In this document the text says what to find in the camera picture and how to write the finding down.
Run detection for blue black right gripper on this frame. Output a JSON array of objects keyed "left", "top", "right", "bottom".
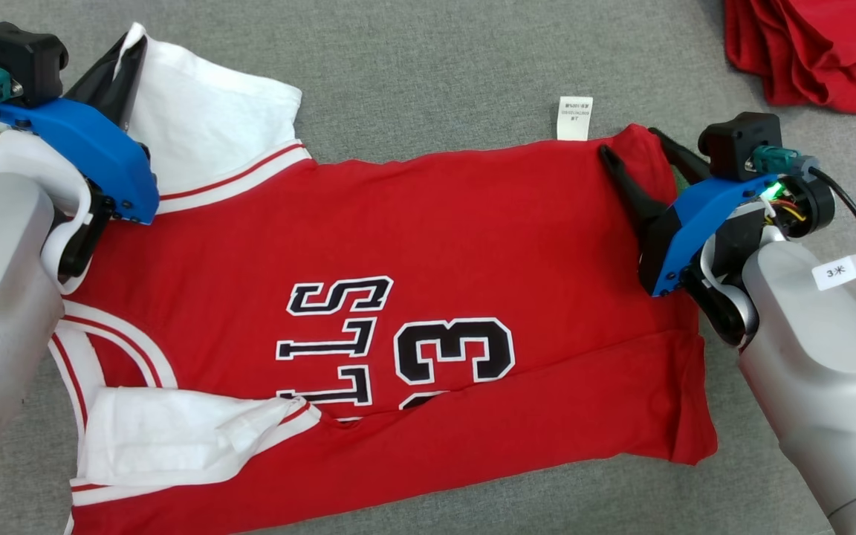
[{"left": 597, "top": 126, "right": 837, "bottom": 299}]

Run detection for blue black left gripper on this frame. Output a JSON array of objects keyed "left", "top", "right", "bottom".
[{"left": 0, "top": 35, "right": 161, "bottom": 226}]

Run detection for red shorts white waistband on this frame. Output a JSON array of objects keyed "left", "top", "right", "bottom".
[{"left": 723, "top": 0, "right": 856, "bottom": 117}]

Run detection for red jersey white sleeves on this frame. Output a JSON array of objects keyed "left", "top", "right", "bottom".
[{"left": 48, "top": 22, "right": 719, "bottom": 535}]

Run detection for white right cable tag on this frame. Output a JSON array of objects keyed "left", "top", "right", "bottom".
[{"left": 811, "top": 244, "right": 856, "bottom": 293}]

